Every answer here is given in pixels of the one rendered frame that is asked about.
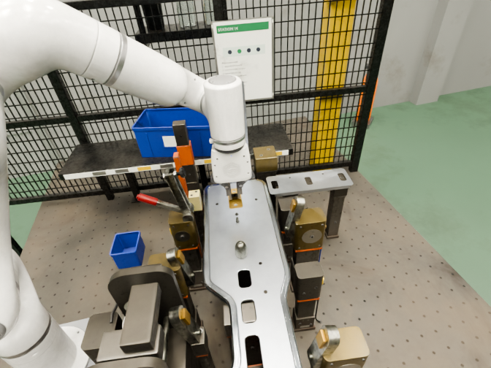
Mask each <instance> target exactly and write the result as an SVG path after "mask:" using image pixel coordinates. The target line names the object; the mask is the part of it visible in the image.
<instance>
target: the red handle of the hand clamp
mask: <svg viewBox="0 0 491 368"><path fill-rule="evenodd" d="M136 199H137V201H140V202H144V203H146V204H151V205H153V206H158V207H163V208H165V209H168V210H172V211H175V212H179V213H182V211H181V209H180V207H179V206H177V205H175V204H171V203H169V202H164V201H162V200H159V199H157V198H154V197H152V196H148V195H145V194H143V193H140V194H138V195H137V197H136ZM182 214H183V213H182Z"/></svg>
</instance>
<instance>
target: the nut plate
mask: <svg viewBox="0 0 491 368"><path fill-rule="evenodd" d="M233 191H235V192H233ZM231 192H232V200H229V196H228V200H229V208H230V209H235V208H241V207H243V203H242V197H241V195H240V199H238V197H237V189H236V188H231ZM235 204H237V206H235Z"/></svg>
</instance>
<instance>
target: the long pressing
mask: <svg viewBox="0 0 491 368"><path fill-rule="evenodd" d="M242 192H243V194H241V197H242V203H243V207H241V208H235V209H230V208H229V200H228V196H227V193H226V189H225V188H224V187H223V186H221V185H219V184H213V185H207V186H206V187H205V189H204V225H203V280H204V284H205V287H206V289H207V290H209V292H211V293H212V294H214V295H215V296H217V297H218V298H219V299H220V300H221V301H223V302H224V303H226V304H227V306H228V308H229V315H230V326H231V337H232V357H233V360H232V366H231V368H248V362H247V355H246V338H247V337H252V336H257V337H258V338H259V345H260V351H261V356H262V366H263V368H302V364H301V360H300V355H299V351H298V347H297V342H296V338H295V335H294V329H293V325H292V320H291V316H290V313H289V307H288V304H287V300H286V296H287V292H288V288H289V282H290V278H291V273H290V270H289V265H288V261H287V258H286V254H285V250H284V247H283V243H282V239H281V234H280V231H279V228H278V223H277V220H276V217H275V212H274V209H273V204H272V201H271V198H270V193H269V190H268V187H267V183H266V182H265V181H263V180H248V181H247V182H246V183H245V184H244V185H243V187H242ZM255 199H258V200H255ZM217 203H218V205H216V204H217ZM236 212H237V213H238V214H239V215H235V213H236ZM236 217H238V218H239V221H240V222H239V223H236ZM238 241H244V243H245V244H246V247H247V254H248V255H247V256H246V257H245V258H243V259H239V258H237V257H236V254H235V245H236V243H237V242H238ZM259 262H262V264H261V265H260V264H259ZM241 271H249V272H250V278H251V286H250V287H247V288H241V287H240V285H239V278H238V273H239V272H241ZM264 291H267V294H265V293H264ZM248 300H251V301H253V302H254V309H255V314H256V320H255V321H254V322H253V323H245V322H243V314H242V306H241V304H242V302H244V301H248Z"/></svg>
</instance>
